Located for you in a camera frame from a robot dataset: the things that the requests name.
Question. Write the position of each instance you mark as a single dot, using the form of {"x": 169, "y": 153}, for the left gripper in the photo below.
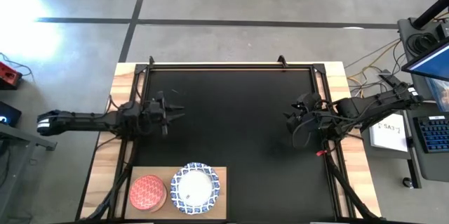
{"x": 156, "y": 111}

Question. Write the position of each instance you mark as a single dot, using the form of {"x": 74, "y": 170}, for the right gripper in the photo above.
{"x": 308, "y": 106}

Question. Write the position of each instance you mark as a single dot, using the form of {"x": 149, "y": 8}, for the blue patterned paper bowl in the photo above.
{"x": 195, "y": 188}

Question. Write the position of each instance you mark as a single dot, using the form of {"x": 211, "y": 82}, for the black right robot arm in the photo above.
{"x": 372, "y": 104}

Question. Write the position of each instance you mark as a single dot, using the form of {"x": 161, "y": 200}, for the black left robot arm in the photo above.
{"x": 77, "y": 122}

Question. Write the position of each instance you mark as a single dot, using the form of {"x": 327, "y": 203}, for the small red tag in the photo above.
{"x": 321, "y": 153}

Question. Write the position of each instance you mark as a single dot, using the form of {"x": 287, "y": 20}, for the black table mat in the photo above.
{"x": 228, "y": 129}

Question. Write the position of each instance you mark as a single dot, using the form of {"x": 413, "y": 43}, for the white paper sign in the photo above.
{"x": 386, "y": 136}

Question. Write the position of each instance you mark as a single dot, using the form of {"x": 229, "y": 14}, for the black caster wheel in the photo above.
{"x": 407, "y": 182}

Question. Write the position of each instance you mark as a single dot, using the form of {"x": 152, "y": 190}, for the backlit black keyboard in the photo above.
{"x": 435, "y": 134}

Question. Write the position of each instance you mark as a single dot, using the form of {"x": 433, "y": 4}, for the grey equipment cart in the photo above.
{"x": 435, "y": 168}

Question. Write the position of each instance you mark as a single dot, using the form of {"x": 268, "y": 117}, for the blue-screen computer monitor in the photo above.
{"x": 433, "y": 62}

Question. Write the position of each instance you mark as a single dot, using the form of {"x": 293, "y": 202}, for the grey metal stand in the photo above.
{"x": 21, "y": 138}

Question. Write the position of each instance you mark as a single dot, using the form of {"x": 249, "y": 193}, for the black device with blue light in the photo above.
{"x": 8, "y": 115}

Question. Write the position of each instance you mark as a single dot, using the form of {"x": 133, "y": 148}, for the red box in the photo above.
{"x": 8, "y": 76}

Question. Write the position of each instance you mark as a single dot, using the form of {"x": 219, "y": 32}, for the black monitor pole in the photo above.
{"x": 431, "y": 11}

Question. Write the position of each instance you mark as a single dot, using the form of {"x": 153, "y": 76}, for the black aluminium frame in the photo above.
{"x": 228, "y": 66}

